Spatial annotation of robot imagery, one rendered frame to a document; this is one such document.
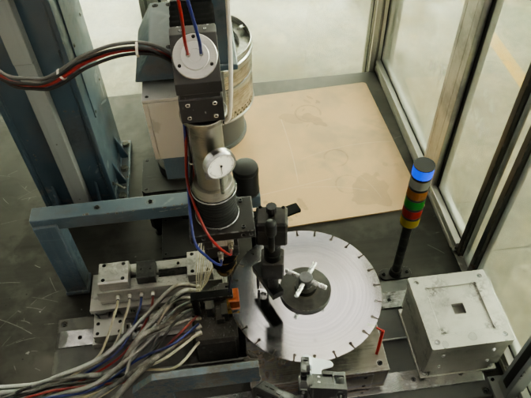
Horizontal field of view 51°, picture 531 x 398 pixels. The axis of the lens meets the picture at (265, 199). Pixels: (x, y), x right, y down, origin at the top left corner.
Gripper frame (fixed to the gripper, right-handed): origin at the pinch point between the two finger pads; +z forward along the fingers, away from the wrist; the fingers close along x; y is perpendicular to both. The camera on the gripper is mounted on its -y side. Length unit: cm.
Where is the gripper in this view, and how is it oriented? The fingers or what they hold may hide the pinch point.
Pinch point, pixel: (303, 361)
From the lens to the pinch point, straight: 110.6
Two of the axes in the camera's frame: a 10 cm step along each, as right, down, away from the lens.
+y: 10.0, 0.3, -0.6
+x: 0.1, -9.7, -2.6
